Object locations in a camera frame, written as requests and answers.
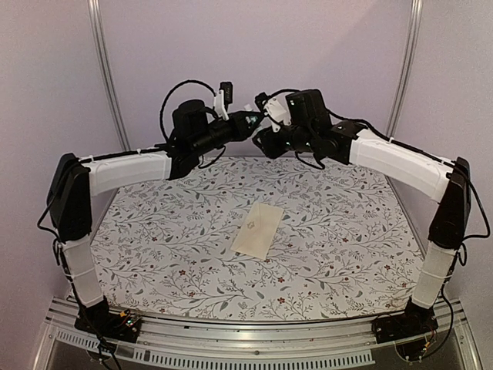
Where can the left aluminium frame post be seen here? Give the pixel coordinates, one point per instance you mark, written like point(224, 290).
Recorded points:
point(95, 17)

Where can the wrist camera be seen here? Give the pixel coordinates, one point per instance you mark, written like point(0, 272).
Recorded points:
point(273, 110)
point(223, 99)

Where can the front aluminium rail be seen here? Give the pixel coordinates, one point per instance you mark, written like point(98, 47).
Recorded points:
point(167, 342)

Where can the cream paper envelope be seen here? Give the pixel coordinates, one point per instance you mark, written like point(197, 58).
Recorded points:
point(256, 234)

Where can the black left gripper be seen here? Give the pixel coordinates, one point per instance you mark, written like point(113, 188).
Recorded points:
point(243, 130)

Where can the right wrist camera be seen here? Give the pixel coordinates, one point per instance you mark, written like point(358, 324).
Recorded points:
point(273, 110)

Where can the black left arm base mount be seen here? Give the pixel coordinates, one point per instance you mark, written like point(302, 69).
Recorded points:
point(99, 320)

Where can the green white glue stick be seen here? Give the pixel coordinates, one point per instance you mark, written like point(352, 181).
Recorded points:
point(251, 118)

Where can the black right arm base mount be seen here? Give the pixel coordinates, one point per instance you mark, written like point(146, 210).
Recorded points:
point(416, 328)

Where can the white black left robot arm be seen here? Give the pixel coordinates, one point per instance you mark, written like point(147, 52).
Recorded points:
point(77, 181)

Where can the aluminium frame post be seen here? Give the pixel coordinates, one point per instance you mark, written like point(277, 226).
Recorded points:
point(411, 44)
point(95, 17)

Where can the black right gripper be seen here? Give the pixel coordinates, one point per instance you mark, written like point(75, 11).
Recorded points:
point(270, 147)

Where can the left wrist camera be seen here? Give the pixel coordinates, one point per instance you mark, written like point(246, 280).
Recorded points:
point(223, 99)

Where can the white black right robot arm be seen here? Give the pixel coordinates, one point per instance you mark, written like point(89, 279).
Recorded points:
point(446, 182)

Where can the right aluminium frame post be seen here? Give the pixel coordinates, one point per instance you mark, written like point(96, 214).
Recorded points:
point(411, 44)

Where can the floral patterned table mat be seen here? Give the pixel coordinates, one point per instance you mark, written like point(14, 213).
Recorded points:
point(343, 247)

